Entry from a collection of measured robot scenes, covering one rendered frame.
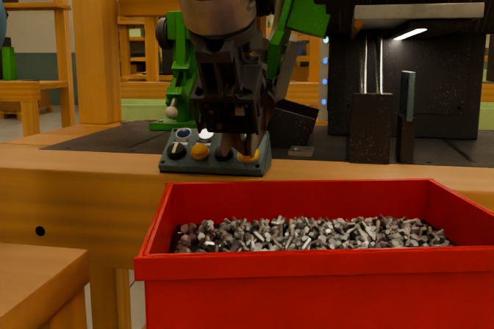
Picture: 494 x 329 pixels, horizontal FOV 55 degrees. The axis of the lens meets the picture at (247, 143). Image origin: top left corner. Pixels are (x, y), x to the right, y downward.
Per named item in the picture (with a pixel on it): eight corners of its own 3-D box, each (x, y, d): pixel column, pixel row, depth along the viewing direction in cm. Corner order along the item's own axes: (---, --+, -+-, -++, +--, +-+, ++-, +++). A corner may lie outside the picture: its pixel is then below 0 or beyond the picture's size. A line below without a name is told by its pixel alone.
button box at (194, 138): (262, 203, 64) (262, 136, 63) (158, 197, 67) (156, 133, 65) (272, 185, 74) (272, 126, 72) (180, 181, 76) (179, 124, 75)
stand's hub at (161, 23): (165, 49, 108) (163, 15, 107) (152, 49, 109) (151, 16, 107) (176, 50, 115) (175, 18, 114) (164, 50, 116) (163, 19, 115)
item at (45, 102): (23, 119, 861) (20, 95, 854) (-21, 119, 866) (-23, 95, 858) (53, 111, 979) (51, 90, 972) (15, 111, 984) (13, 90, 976)
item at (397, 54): (478, 140, 94) (494, -38, 88) (325, 135, 100) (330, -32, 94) (456, 127, 112) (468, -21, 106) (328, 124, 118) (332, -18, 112)
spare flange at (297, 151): (291, 150, 84) (291, 145, 84) (313, 150, 83) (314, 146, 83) (287, 156, 79) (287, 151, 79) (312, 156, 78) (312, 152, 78)
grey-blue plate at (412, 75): (413, 163, 73) (419, 72, 70) (400, 163, 73) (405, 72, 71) (405, 152, 82) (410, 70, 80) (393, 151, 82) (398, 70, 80)
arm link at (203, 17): (187, -35, 49) (264, -38, 47) (195, 6, 52) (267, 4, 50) (167, 1, 44) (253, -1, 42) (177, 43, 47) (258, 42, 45)
